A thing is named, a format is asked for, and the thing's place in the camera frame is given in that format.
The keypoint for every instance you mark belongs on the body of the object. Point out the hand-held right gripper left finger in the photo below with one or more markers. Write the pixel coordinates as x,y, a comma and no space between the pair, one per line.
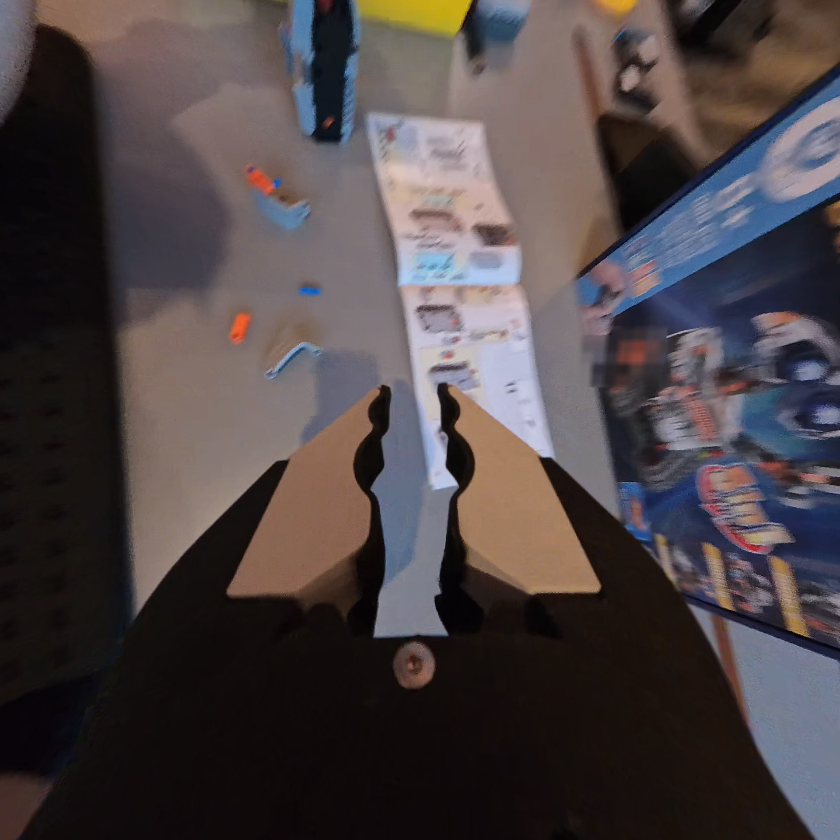
308,525

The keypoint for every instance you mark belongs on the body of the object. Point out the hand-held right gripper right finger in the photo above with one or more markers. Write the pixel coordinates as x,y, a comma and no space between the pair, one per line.
518,525

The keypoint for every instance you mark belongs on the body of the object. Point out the orange brick connector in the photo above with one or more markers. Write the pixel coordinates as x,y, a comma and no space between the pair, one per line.
240,328

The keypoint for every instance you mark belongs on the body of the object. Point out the grey desk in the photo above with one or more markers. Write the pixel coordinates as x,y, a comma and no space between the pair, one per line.
197,459

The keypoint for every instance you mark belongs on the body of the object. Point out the grey curved brick panel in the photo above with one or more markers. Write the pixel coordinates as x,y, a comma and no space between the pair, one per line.
287,358

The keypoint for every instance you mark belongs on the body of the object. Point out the blue toy kit box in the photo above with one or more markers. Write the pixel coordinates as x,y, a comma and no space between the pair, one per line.
722,426

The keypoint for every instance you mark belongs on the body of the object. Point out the black perforated object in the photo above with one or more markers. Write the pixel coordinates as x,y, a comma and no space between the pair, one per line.
52,394

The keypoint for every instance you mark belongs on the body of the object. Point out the orange grey brick assembly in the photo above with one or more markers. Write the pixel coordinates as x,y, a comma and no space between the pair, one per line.
285,210

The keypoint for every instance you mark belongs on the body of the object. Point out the white building instruction booklet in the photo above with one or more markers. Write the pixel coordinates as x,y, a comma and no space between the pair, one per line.
453,197

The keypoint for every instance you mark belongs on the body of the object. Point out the black box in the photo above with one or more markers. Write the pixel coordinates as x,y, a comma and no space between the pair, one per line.
649,170

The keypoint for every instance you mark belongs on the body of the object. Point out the grey black brick assembly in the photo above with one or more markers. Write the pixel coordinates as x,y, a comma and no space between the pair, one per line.
331,65

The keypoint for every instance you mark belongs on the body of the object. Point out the yellow plastic bin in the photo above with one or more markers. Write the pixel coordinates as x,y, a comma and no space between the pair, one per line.
413,13

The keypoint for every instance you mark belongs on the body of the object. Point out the yellow tape roll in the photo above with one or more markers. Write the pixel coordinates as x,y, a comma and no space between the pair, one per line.
613,5

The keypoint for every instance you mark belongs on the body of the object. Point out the black camera battery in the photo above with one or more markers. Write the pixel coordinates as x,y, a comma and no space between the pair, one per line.
635,47
635,88

